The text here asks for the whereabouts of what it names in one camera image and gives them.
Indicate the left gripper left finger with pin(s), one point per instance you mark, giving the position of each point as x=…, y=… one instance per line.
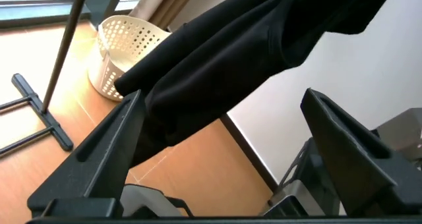
x=99, y=171

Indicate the white laundry basket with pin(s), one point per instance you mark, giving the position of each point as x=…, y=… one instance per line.
x=125, y=39

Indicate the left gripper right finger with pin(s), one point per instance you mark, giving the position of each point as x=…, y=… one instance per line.
x=369, y=171

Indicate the black short-sleeved shirt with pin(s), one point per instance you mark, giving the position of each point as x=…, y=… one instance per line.
x=230, y=59

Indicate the beige curtain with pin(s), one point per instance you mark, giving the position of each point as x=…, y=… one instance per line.
x=165, y=3

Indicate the black clothes rack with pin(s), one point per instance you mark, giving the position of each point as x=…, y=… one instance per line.
x=62, y=52

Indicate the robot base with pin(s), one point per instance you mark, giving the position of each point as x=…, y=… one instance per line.
x=145, y=201

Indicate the window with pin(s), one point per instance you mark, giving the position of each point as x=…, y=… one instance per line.
x=33, y=6

